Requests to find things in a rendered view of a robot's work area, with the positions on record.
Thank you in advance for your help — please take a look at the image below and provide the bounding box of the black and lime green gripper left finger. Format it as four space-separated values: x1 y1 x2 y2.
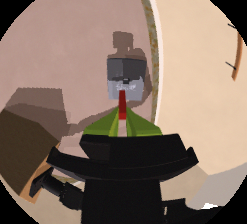
82 107 119 137

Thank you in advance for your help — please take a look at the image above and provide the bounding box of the red peg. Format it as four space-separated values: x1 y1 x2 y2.
119 90 126 120

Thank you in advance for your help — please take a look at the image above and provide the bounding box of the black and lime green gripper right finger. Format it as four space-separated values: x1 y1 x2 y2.
126 107 163 137

